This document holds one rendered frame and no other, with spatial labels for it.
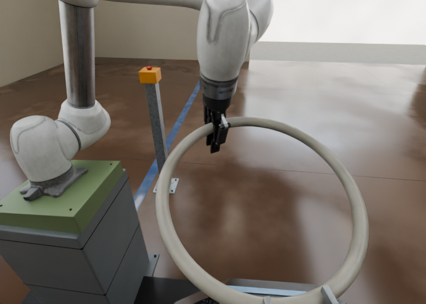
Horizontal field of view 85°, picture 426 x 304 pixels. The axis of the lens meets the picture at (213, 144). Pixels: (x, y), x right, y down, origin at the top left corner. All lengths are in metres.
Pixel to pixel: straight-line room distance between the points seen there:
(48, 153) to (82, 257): 0.41
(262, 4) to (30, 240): 1.08
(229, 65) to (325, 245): 1.69
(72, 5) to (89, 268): 0.94
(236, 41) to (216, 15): 0.06
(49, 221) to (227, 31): 0.86
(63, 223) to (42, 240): 0.14
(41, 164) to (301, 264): 1.58
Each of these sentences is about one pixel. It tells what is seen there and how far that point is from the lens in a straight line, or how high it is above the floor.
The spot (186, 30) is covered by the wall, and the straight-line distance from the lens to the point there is 6.71.
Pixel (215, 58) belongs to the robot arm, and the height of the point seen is 1.41.
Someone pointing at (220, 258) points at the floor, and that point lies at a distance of 1.78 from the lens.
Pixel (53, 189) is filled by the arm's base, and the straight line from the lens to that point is 1.09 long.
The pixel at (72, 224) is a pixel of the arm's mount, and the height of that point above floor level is 0.85.
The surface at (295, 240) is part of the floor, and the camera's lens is 1.95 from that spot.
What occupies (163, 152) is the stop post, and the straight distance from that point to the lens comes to 1.99.
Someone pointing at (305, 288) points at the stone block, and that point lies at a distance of 0.88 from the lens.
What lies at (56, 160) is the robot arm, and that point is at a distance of 1.05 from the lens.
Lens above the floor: 1.52
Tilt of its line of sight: 33 degrees down
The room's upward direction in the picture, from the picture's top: straight up
